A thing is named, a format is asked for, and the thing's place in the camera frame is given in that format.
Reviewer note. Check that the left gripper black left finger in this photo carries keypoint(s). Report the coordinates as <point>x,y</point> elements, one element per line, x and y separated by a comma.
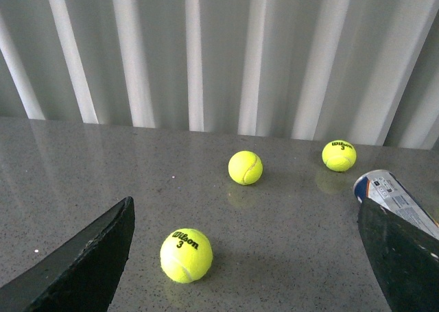
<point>81,275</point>

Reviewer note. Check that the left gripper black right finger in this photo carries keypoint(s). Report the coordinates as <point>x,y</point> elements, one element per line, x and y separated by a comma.
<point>404,258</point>

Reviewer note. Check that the Wilson tennis ball can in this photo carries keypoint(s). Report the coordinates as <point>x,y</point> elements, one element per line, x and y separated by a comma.
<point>382,187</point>

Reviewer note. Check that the near Wilson tennis ball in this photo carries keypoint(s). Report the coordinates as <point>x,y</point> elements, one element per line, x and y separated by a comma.
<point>186,255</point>

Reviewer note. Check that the wilson tennis ball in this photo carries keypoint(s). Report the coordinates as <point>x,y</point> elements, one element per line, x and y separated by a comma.
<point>186,255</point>
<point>339,155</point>

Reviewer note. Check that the far Wilson tennis ball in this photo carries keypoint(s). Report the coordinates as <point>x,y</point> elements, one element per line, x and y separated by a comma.
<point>339,155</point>

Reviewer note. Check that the middle yellow tennis ball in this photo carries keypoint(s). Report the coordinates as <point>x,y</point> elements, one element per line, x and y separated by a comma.
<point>245,167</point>

